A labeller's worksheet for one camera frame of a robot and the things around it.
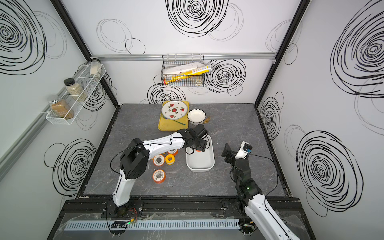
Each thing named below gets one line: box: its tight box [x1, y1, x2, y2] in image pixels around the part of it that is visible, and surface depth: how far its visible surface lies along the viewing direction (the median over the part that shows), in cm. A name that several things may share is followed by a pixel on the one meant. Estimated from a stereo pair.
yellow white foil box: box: [163, 62, 213, 86], surface depth 88 cm
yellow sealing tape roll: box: [165, 154, 175, 165], surface depth 91 cm
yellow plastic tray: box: [158, 101, 190, 132], surface depth 111 cm
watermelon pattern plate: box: [161, 100, 188, 120], surface depth 118 cm
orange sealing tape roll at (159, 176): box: [152, 169, 167, 184], surface depth 84 cm
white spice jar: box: [90, 58, 102, 78], surface depth 88 cm
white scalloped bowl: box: [187, 108, 207, 125], surface depth 114 cm
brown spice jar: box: [47, 95, 75, 120], surface depth 65 cm
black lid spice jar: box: [63, 78, 88, 102], surface depth 72 cm
